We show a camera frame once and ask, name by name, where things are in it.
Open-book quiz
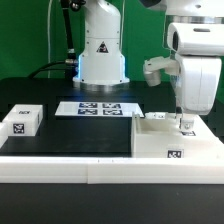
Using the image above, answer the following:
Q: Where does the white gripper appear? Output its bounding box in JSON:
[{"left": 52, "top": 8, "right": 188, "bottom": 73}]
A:
[{"left": 167, "top": 22, "right": 224, "bottom": 131}]

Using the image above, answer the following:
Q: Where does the white cabinet door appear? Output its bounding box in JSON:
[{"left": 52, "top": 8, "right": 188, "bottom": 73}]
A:
[
  {"left": 145, "top": 112, "right": 175, "bottom": 120},
  {"left": 170, "top": 114, "right": 216, "bottom": 141}
]

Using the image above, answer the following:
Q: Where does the white cabinet body box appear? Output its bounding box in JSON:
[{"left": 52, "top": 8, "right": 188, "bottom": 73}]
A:
[{"left": 131, "top": 115, "right": 224, "bottom": 159}]

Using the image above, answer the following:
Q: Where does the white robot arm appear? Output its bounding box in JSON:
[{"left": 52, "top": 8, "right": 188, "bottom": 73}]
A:
[{"left": 60, "top": 0, "right": 224, "bottom": 131}]

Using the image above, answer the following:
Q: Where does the small white cabinet top box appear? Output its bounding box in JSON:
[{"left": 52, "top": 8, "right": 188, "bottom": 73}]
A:
[{"left": 3, "top": 104, "right": 43, "bottom": 136}]

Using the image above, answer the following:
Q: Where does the white marker sheet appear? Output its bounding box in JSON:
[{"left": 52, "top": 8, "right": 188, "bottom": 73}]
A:
[{"left": 55, "top": 101, "right": 143, "bottom": 117}]

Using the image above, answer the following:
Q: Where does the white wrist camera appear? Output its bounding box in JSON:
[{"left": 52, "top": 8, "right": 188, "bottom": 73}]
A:
[{"left": 143, "top": 57, "right": 179, "bottom": 87}]

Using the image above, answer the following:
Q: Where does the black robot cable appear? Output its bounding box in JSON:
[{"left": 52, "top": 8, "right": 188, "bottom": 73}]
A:
[{"left": 27, "top": 0, "right": 81, "bottom": 80}]

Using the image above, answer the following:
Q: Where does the white thin cable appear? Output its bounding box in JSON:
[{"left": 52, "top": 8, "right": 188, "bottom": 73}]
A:
[{"left": 47, "top": 0, "right": 54, "bottom": 79}]

